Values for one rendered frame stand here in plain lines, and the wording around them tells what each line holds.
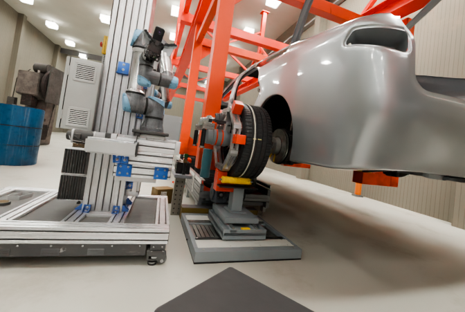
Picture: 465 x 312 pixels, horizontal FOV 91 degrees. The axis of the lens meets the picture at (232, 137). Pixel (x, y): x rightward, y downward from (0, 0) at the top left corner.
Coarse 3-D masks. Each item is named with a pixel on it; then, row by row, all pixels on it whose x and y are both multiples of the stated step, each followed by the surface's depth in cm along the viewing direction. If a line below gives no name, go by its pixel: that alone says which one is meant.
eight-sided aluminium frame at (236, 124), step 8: (232, 120) 179; (216, 128) 223; (232, 128) 175; (240, 128) 176; (232, 144) 174; (216, 152) 217; (232, 152) 174; (216, 160) 210; (224, 160) 185; (232, 160) 180; (224, 168) 186
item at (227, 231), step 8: (208, 216) 214; (216, 216) 206; (216, 224) 189; (224, 224) 185; (232, 224) 190; (240, 224) 192; (248, 224) 189; (256, 224) 198; (224, 232) 170; (232, 232) 172; (240, 232) 174; (248, 232) 176; (256, 232) 178; (264, 232) 181
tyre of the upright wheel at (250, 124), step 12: (252, 108) 189; (252, 120) 178; (264, 120) 182; (252, 132) 174; (264, 132) 177; (252, 144) 173; (264, 144) 176; (240, 156) 176; (252, 156) 175; (264, 156) 178; (240, 168) 179; (252, 168) 181
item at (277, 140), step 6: (276, 132) 215; (282, 132) 205; (276, 138) 207; (282, 138) 203; (288, 138) 199; (276, 144) 204; (282, 144) 202; (288, 144) 198; (276, 150) 205; (282, 150) 201; (276, 156) 209; (282, 156) 199; (276, 162) 208
